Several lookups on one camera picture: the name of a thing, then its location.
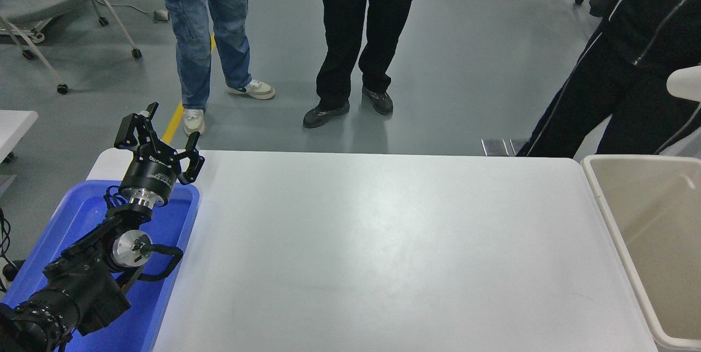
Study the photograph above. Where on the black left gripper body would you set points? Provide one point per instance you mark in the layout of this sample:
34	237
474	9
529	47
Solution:
150	174

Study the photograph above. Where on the white paper cup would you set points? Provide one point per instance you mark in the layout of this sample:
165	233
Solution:
684	84

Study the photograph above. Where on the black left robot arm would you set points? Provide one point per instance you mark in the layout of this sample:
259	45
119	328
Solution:
82	286

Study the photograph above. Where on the blue plastic tray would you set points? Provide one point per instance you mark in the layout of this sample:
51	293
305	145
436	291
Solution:
164	218

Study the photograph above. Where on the person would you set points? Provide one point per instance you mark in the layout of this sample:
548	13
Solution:
191	29
339	40
630	67

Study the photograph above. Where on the small grey floor device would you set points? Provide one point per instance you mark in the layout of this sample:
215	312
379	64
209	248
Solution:
160	15

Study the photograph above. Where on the white side table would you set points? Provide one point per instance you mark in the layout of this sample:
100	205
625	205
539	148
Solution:
13	127

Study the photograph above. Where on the metal floor socket plate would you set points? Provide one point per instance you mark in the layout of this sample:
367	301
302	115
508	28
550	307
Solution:
495	147
516	145

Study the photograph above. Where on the large pale plastic bin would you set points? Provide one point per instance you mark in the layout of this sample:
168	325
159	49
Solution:
657	242

